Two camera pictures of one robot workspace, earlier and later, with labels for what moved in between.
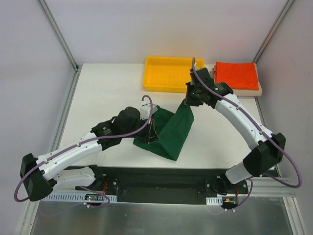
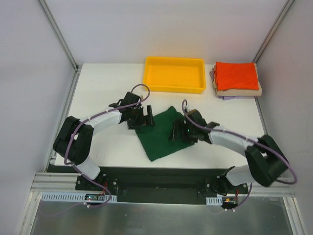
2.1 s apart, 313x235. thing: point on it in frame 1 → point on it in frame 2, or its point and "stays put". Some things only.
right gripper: (192, 98) → (180, 132)
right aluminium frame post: (287, 5) stays put
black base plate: (162, 185) stays put
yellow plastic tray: (168, 75) stays put
